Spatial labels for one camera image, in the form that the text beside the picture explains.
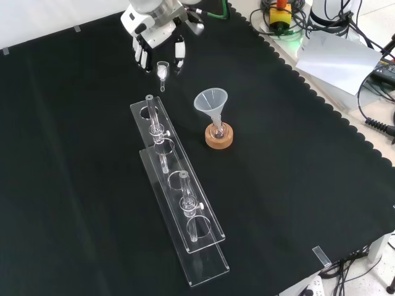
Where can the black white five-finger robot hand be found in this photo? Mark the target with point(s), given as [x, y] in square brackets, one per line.
[148, 27]

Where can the clear glass weighing funnel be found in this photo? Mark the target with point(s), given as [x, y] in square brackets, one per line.
[161, 72]

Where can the clear plastic funnel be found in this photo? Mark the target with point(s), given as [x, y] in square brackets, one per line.
[210, 100]

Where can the small round-bottom glass flask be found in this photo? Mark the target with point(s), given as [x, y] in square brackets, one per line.
[219, 132]

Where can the clear acrylic funnel stand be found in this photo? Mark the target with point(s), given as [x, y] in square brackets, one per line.
[180, 160]

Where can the clear acrylic clip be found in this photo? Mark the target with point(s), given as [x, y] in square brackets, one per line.
[5, 51]
[77, 29]
[321, 256]

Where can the yellow stop button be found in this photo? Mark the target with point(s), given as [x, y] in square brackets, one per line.
[279, 15]

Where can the black bench cloth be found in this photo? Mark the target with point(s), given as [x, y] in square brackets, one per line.
[77, 154]

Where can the pale board sheet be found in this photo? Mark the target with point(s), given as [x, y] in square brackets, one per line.
[336, 61]

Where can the black device yellow label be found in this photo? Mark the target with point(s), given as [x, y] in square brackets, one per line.
[384, 68]

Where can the white power strip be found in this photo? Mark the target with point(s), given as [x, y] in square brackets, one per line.
[311, 286]

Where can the white table leg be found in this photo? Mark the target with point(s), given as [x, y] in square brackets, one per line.
[378, 249]

